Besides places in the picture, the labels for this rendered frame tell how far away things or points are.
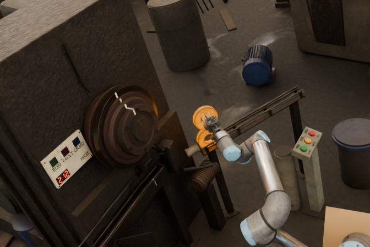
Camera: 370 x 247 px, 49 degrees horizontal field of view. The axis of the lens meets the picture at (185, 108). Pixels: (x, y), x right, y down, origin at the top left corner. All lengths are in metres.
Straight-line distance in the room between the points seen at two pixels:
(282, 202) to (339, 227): 0.74
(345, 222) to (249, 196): 0.90
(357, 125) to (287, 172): 0.60
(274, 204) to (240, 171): 1.56
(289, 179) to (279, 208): 0.96
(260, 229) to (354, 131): 1.30
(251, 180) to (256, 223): 1.45
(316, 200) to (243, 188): 0.62
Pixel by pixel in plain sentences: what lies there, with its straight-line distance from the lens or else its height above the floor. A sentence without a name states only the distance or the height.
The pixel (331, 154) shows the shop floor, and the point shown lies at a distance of 3.43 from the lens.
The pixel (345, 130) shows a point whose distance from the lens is 2.97.
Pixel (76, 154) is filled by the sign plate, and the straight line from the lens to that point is 2.22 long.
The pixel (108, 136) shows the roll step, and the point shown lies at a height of 1.19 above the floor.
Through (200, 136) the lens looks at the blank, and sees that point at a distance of 2.62.
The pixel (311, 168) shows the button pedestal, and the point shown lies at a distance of 2.72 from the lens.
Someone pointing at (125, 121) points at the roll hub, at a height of 1.23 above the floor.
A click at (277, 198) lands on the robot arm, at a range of 1.88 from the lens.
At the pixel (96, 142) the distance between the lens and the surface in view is 2.16.
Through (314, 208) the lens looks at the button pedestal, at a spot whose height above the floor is 0.04.
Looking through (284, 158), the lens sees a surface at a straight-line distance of 2.68.
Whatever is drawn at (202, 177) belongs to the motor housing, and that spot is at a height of 0.52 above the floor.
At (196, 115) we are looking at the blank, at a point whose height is 0.96.
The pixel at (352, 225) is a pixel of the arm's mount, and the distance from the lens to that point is 2.55.
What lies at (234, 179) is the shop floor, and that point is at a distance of 3.36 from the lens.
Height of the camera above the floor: 2.30
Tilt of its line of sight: 32 degrees down
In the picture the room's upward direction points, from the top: 19 degrees counter-clockwise
